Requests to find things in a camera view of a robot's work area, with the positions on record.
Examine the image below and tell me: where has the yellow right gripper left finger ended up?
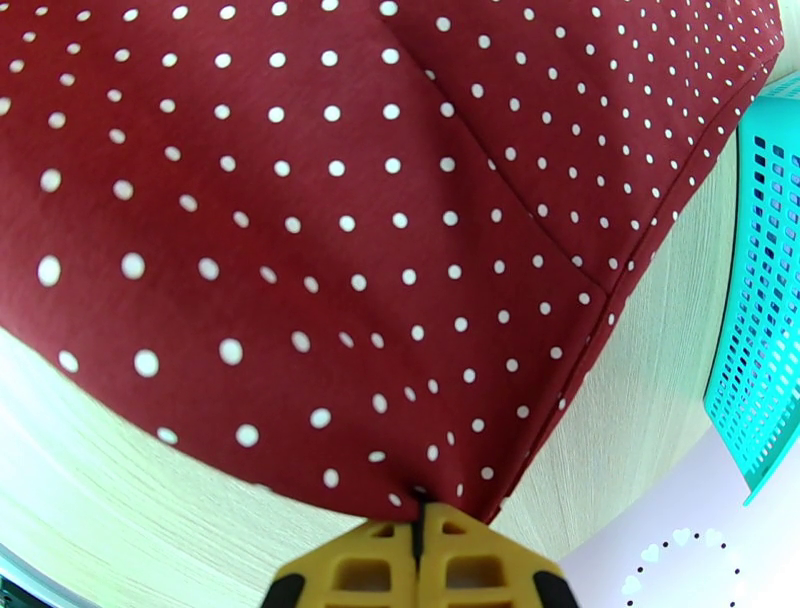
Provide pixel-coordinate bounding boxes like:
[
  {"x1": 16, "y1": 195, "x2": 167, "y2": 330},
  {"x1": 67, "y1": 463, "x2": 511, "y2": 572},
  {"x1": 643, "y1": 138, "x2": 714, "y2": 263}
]
[{"x1": 262, "y1": 499, "x2": 421, "y2": 608}]

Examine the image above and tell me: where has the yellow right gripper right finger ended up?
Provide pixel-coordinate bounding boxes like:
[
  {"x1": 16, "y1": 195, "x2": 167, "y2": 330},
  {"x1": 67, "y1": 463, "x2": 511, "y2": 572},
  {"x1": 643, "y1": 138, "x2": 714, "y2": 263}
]
[{"x1": 419, "y1": 499, "x2": 573, "y2": 608}]

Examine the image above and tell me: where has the red polka dot cloth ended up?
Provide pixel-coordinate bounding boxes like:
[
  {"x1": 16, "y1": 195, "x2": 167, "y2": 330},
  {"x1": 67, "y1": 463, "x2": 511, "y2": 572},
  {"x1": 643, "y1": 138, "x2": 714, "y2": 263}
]
[{"x1": 0, "y1": 0, "x2": 788, "y2": 526}]

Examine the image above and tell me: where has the teal plastic mesh basket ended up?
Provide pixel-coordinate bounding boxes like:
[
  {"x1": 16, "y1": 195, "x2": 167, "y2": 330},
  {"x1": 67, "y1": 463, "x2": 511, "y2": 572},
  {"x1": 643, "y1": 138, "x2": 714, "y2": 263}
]
[{"x1": 702, "y1": 74, "x2": 800, "y2": 509}]

